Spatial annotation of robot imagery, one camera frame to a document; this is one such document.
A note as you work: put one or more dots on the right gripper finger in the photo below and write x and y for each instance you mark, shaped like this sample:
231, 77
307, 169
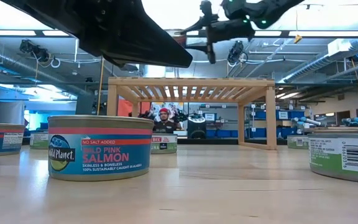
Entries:
200, 47
202, 25

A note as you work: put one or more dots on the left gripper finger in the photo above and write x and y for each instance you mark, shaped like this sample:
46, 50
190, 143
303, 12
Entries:
135, 37
154, 64

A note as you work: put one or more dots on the green tuna can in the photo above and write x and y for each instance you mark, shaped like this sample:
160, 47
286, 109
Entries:
165, 146
39, 140
343, 161
298, 142

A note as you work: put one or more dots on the blue white robot arm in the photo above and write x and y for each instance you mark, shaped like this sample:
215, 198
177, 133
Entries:
356, 121
306, 122

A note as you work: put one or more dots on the wooden slatted shelf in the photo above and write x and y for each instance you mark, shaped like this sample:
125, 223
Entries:
191, 82

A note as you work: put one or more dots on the ceiling light panel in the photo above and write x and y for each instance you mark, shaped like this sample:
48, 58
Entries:
326, 33
55, 33
8, 32
267, 33

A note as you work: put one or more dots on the black ceiling-mounted device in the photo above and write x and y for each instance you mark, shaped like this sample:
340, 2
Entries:
236, 52
34, 51

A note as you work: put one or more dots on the orange partition panel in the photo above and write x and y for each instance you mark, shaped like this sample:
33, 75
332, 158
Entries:
124, 108

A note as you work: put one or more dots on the person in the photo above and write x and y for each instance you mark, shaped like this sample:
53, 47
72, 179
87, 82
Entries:
165, 124

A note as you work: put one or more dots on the yellow hanging tag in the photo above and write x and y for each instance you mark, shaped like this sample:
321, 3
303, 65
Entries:
297, 39

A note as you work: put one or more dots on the blue storage bin rack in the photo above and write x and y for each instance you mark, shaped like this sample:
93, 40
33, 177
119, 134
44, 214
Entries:
291, 114

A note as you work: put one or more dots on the grey partition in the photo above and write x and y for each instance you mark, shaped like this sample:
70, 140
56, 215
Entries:
2, 112

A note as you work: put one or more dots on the blue ceiling-mounted device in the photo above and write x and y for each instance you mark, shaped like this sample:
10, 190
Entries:
356, 57

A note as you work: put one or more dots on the background wooden table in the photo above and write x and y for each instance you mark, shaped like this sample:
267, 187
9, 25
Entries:
340, 130

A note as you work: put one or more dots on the colourful wall poster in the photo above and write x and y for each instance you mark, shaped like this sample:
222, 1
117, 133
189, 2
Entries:
175, 107

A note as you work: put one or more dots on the grey ceiling duct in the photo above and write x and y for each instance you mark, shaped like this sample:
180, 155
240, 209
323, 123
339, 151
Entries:
309, 68
17, 67

